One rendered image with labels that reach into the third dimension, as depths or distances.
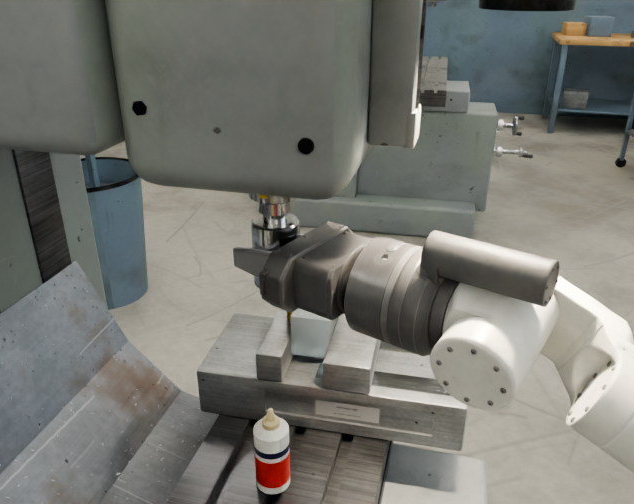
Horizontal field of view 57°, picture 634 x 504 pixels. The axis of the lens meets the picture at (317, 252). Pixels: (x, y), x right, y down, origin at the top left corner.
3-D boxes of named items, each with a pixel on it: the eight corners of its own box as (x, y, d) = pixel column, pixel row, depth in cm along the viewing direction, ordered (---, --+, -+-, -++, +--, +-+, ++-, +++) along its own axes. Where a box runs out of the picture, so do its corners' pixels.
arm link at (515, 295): (433, 308, 56) (556, 348, 50) (375, 379, 49) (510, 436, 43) (435, 203, 50) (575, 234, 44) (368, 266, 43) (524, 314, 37)
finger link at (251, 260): (237, 239, 58) (286, 255, 54) (239, 268, 59) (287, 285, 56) (225, 245, 57) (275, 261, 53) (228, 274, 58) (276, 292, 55)
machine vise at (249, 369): (461, 379, 87) (469, 315, 82) (461, 452, 74) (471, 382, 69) (236, 349, 94) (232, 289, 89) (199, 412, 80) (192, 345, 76)
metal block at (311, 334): (337, 334, 83) (338, 297, 80) (329, 359, 78) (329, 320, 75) (301, 330, 84) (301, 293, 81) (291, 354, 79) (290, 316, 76)
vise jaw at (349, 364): (383, 329, 86) (384, 306, 84) (369, 395, 73) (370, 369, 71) (343, 325, 87) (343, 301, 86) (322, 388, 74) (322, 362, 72)
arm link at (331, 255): (338, 198, 59) (448, 224, 53) (338, 282, 64) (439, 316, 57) (255, 240, 50) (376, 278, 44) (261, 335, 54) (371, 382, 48)
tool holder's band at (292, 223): (288, 241, 55) (288, 232, 54) (243, 234, 56) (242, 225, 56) (306, 223, 59) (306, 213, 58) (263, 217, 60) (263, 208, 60)
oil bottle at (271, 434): (294, 472, 71) (293, 400, 66) (284, 499, 67) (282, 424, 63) (262, 466, 72) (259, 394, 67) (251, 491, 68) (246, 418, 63)
